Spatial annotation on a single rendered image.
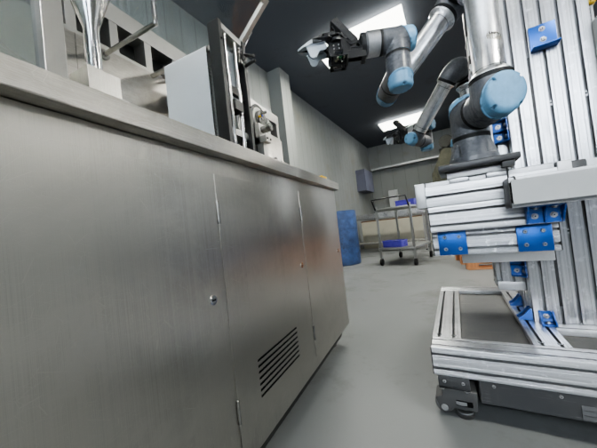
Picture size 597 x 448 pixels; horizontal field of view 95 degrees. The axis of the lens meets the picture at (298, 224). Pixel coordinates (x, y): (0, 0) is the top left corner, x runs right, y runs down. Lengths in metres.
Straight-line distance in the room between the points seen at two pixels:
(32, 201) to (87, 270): 0.11
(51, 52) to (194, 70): 0.79
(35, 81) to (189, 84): 0.89
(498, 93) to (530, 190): 0.29
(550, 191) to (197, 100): 1.23
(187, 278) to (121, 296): 0.13
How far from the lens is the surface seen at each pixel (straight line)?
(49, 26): 0.65
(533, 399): 1.13
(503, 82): 1.04
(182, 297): 0.61
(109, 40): 1.51
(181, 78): 1.40
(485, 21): 1.14
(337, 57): 1.01
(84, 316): 0.51
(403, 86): 1.00
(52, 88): 0.52
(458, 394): 1.14
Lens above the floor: 0.65
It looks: 1 degrees up
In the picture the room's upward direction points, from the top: 6 degrees counter-clockwise
